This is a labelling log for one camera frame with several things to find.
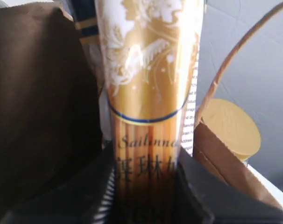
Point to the yellow lidded container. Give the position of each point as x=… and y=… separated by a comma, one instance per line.
x=234, y=127

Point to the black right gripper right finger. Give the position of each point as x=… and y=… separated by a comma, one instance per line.
x=201, y=198

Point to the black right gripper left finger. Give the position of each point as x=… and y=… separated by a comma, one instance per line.
x=87, y=198

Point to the brown paper shopping bag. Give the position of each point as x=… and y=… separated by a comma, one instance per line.
x=54, y=114

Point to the spaghetti pasta package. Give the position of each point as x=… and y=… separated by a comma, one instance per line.
x=144, y=53

